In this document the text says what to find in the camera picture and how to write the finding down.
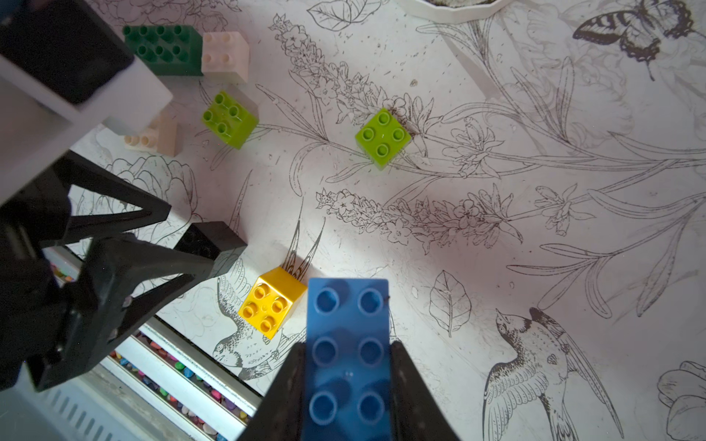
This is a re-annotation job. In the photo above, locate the lime lego brick right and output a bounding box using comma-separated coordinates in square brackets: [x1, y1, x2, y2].
[355, 108, 411, 170]

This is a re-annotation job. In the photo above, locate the potted green plant white pot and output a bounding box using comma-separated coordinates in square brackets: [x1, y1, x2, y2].
[397, 0, 512, 24]

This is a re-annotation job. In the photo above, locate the black lego brick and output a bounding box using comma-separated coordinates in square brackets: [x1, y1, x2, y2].
[174, 222, 247, 279]

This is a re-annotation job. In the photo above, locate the white lego brick upper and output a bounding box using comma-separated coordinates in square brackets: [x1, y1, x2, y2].
[202, 31, 250, 85]

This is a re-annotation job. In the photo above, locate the white lego brick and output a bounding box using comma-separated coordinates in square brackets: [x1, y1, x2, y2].
[202, 31, 250, 85]
[123, 110, 179, 157]

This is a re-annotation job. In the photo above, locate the dark green lego brick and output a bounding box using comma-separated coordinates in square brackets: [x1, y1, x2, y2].
[122, 25, 203, 76]

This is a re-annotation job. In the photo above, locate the blue lego brick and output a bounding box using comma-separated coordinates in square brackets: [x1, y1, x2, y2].
[302, 279, 392, 440]

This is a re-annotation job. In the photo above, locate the lime lego brick centre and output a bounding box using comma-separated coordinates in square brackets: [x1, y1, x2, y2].
[202, 90, 258, 150]

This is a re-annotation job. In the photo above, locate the yellow lego brick lower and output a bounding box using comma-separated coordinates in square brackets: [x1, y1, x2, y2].
[238, 268, 307, 340]

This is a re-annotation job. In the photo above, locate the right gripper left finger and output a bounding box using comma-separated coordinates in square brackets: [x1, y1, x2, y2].
[237, 343, 306, 441]

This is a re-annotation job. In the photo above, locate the white lego brick lower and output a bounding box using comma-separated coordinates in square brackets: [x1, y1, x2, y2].
[123, 110, 179, 157]

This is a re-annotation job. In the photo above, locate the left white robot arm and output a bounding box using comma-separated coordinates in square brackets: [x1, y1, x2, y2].
[1, 1, 227, 391]

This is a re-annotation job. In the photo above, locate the lime lego brick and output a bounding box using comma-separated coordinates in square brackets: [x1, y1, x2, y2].
[202, 90, 258, 150]
[355, 108, 411, 170]

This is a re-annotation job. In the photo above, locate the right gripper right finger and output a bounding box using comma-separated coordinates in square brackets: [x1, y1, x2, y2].
[390, 341, 460, 441]

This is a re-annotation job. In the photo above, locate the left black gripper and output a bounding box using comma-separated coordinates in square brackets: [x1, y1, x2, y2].
[1, 151, 213, 391]

